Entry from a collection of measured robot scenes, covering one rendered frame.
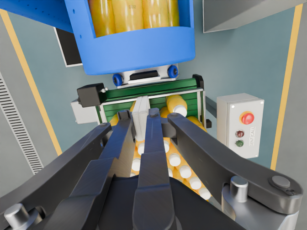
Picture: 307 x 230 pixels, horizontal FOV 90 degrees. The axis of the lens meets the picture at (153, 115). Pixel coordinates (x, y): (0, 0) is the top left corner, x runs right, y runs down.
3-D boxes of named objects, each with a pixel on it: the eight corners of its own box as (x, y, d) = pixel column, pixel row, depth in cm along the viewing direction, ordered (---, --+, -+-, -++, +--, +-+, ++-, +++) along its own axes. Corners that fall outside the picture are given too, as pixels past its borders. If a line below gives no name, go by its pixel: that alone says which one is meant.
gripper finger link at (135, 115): (144, 141, 15) (136, 142, 15) (146, 116, 22) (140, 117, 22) (139, 112, 14) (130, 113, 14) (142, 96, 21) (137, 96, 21)
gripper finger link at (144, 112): (139, 112, 14) (146, 112, 14) (142, 96, 21) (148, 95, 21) (144, 141, 15) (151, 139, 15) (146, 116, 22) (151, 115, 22)
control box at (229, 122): (245, 92, 54) (265, 99, 44) (241, 142, 61) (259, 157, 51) (216, 96, 54) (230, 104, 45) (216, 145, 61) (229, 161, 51)
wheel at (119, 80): (121, 73, 53) (115, 74, 52) (123, 86, 55) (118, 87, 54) (115, 73, 57) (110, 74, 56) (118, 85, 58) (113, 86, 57)
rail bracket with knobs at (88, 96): (108, 81, 62) (101, 85, 52) (113, 98, 64) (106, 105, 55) (84, 84, 62) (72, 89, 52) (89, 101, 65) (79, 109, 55)
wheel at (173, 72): (172, 65, 52) (166, 66, 53) (173, 79, 53) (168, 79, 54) (178, 64, 55) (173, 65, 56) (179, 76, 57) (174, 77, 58)
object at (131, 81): (157, 68, 58) (159, 71, 46) (158, 75, 59) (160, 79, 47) (131, 72, 58) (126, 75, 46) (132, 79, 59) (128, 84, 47)
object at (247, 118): (252, 111, 46) (255, 112, 45) (251, 122, 47) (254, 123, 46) (240, 112, 46) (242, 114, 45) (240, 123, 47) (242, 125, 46)
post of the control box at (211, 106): (182, 80, 151) (235, 114, 57) (182, 84, 152) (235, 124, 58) (178, 81, 151) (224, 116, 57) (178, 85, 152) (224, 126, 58)
